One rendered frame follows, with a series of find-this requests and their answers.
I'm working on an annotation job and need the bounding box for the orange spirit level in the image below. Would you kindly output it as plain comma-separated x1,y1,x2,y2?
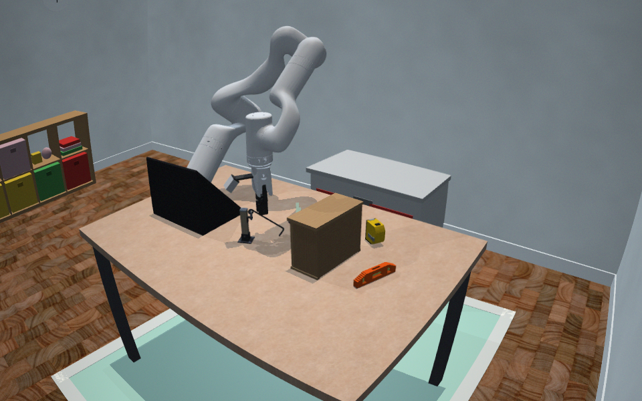
353,262,396,289

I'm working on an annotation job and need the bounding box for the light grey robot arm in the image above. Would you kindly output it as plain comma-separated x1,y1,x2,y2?
187,26,326,182

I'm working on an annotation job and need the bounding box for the dark brown cabinet with tan top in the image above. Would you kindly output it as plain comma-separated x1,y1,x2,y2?
287,193,364,280

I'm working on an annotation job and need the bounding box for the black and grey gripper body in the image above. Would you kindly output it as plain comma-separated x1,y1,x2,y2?
248,163,273,198

